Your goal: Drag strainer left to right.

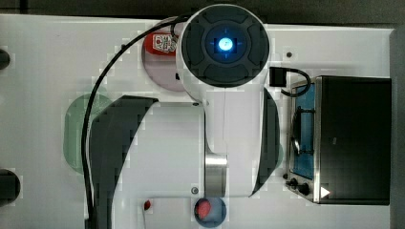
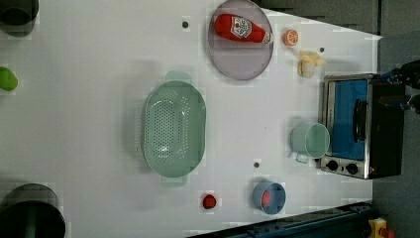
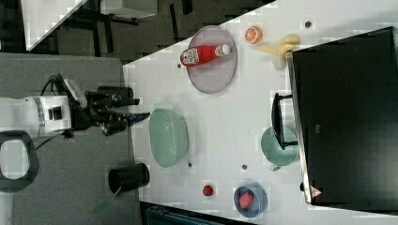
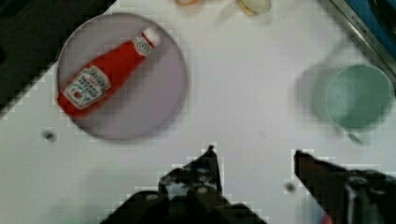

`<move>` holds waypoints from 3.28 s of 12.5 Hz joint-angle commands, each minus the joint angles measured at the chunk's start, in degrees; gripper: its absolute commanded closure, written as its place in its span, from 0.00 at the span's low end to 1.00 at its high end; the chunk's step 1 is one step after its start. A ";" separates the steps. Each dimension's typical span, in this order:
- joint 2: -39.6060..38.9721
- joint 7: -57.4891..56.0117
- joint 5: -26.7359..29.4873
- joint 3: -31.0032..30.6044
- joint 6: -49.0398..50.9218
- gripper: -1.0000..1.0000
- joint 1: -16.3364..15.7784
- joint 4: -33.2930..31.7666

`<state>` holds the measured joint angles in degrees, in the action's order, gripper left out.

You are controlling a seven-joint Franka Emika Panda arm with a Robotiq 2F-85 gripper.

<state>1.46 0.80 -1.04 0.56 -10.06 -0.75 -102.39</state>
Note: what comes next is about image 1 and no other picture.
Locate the black camera with cable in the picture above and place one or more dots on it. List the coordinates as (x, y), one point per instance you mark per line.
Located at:
(278, 78)

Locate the red item in bowl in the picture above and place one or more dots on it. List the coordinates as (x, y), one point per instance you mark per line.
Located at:
(202, 208)

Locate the red ketchup bottle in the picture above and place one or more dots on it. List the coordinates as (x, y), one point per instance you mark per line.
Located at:
(159, 43)

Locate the green plastic strainer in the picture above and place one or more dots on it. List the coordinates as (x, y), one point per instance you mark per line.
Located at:
(74, 118)

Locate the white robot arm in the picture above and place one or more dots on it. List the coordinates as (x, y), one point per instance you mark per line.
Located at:
(184, 159)

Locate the black toaster oven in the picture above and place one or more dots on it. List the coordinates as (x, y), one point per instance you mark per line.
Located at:
(339, 147)

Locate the small red tomato toy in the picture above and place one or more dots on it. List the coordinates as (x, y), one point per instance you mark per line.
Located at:
(147, 205)

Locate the blue bowl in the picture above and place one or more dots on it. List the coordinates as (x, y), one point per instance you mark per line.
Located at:
(216, 216)

